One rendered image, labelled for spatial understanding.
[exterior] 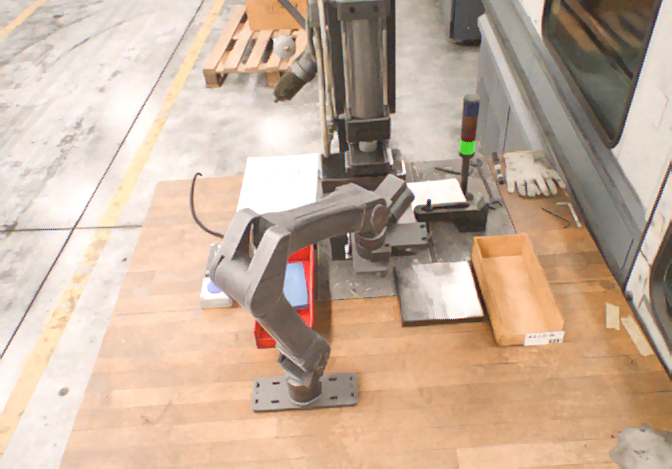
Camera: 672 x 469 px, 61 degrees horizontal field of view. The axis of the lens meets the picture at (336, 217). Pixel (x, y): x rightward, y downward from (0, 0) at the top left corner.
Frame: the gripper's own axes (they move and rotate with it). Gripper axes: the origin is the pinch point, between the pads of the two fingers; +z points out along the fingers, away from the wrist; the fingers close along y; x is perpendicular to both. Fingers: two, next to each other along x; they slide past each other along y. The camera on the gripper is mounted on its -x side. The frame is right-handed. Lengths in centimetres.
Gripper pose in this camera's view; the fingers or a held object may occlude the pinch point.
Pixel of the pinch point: (369, 261)
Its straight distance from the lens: 118.4
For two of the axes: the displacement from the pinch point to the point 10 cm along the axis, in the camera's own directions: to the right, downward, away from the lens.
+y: -0.5, -9.1, 4.1
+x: -10.0, 0.6, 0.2
